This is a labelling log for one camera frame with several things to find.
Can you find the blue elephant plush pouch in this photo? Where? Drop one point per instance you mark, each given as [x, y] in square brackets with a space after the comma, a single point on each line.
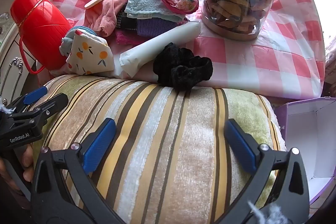
[68, 41]

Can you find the purple cardboard box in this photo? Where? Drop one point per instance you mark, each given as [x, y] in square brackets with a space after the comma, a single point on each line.
[302, 140]

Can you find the red plastic container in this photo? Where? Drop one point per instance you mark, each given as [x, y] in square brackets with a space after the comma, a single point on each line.
[39, 22]

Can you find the black white checked cloth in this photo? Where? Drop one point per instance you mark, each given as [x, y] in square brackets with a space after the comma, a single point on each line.
[126, 20]

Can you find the white carved cabinet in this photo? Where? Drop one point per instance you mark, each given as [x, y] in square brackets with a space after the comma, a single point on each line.
[13, 61]

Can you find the pink soft cloth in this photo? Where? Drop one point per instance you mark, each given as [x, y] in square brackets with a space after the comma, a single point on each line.
[110, 16]

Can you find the white pad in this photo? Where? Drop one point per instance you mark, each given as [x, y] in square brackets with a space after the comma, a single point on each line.
[157, 45]

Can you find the person's left hand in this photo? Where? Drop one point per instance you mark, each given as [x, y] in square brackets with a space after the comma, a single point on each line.
[27, 163]

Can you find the red white checkered tablecloth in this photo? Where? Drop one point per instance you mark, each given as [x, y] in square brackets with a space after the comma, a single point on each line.
[262, 56]

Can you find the purple knit cloth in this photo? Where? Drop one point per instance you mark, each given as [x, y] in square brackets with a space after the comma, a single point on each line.
[155, 27]

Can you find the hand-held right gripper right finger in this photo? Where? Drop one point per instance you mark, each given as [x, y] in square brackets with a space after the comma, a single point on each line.
[241, 145]

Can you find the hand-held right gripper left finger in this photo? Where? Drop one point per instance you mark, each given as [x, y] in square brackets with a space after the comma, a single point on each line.
[101, 145]

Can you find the orange print fabric pouch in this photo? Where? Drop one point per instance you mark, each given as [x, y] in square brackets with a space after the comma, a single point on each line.
[89, 56]

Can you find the black velvet scrunchie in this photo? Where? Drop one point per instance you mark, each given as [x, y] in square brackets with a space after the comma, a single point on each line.
[183, 69]

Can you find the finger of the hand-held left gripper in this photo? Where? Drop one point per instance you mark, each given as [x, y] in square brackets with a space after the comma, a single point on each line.
[50, 106]
[34, 96]

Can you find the magenta knit sock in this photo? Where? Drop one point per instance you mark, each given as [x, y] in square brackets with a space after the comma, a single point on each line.
[126, 38]

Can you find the striped plush cushion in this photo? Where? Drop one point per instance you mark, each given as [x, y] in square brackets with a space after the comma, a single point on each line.
[168, 134]

